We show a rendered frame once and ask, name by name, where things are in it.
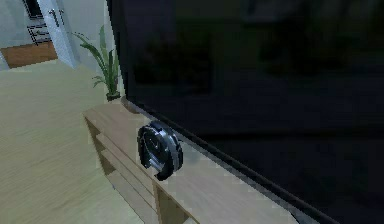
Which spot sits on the round black alarm clock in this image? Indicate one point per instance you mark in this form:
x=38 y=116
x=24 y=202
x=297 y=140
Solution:
x=160 y=150

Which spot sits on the large black television set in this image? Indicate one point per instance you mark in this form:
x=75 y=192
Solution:
x=253 y=100

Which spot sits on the light wooden television stand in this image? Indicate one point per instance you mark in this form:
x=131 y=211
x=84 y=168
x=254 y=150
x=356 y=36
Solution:
x=133 y=160

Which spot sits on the green house plant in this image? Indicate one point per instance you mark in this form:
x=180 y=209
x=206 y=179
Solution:
x=107 y=66

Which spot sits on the white room door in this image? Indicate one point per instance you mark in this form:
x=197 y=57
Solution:
x=58 y=31

